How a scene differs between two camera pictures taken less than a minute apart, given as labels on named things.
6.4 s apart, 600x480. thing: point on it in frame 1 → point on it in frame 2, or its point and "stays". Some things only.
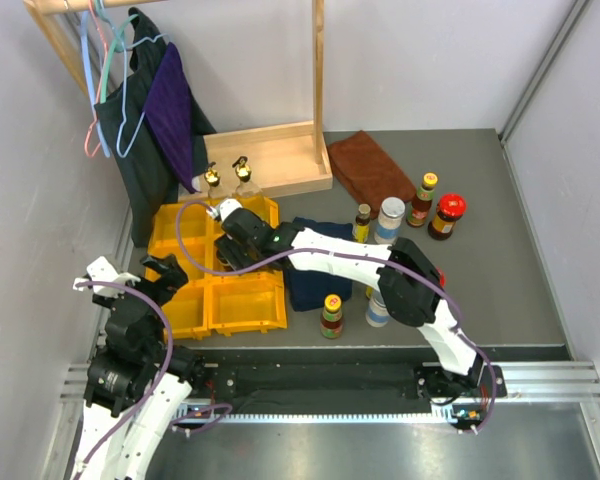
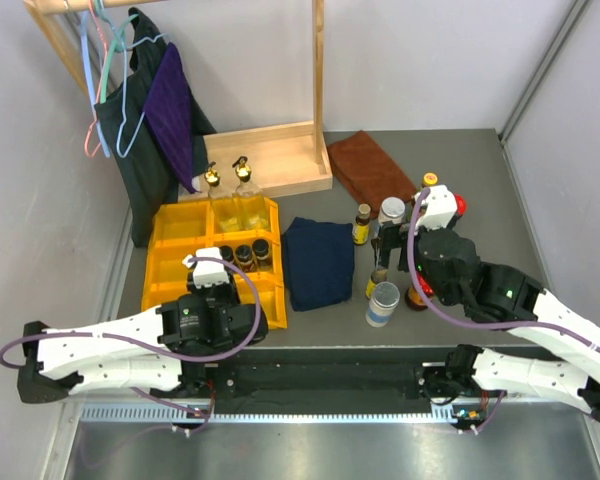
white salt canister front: [377, 314] stays
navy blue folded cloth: [308, 288] stays
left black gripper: [172, 278] → [227, 288]
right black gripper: [230, 250] → [390, 236]
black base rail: [344, 376] stays
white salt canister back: [389, 220] stays
